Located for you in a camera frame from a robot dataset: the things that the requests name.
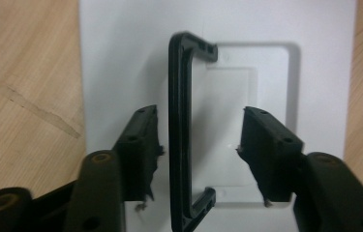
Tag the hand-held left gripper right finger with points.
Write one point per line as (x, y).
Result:
(272, 154)

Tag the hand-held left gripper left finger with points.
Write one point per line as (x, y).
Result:
(137, 154)

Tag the black plastic rectangular frame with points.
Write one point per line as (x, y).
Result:
(179, 129)

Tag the white recessed tray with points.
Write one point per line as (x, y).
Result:
(117, 64)

